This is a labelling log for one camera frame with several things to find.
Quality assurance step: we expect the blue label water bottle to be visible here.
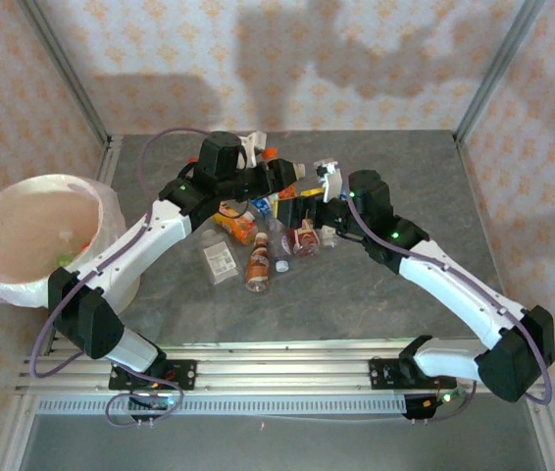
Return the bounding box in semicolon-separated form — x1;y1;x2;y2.
251;194;278;218

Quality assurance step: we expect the red yellow label tea bottle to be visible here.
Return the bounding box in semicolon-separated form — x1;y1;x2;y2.
287;218;322;257

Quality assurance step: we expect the clear bottle purple label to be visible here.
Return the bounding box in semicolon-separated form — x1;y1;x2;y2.
266;215;293;274

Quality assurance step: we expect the orange juice bottle yellow cap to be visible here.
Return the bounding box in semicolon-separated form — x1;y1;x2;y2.
212;199;260;246

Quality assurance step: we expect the brown label drink bottle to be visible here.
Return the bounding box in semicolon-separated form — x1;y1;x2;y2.
244;231;275;294

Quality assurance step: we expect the white lined waste bin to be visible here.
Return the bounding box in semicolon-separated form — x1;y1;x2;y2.
0;172;129;308

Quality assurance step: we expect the white round bin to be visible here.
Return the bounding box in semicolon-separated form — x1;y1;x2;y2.
0;171;142;318

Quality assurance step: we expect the aluminium base beam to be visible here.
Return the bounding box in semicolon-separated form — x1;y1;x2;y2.
15;342;551;396

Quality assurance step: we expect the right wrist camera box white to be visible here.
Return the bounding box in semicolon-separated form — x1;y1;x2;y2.
313;158;343;203

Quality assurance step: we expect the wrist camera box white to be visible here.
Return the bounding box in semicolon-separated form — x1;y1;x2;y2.
238;130;268;167
313;158;343;203

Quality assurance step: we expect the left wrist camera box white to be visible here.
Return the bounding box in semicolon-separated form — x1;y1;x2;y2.
238;130;268;167

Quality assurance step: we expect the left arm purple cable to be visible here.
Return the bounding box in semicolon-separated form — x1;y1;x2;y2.
28;127;213;429

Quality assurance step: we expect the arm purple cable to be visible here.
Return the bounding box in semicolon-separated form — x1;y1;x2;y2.
28;127;213;429
345;195;554;423

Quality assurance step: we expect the aluminium frame post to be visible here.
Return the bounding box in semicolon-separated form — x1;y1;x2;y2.
17;0;115;148
452;0;549;146

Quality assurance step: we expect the grey slotted cable duct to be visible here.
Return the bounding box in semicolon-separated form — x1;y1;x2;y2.
35;395;409;417

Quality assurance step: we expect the small circuit board with wires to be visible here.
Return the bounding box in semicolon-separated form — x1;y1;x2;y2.
403;390;470;422
127;380;177;411

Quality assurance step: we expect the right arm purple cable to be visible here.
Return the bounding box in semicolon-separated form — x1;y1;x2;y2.
345;195;554;423

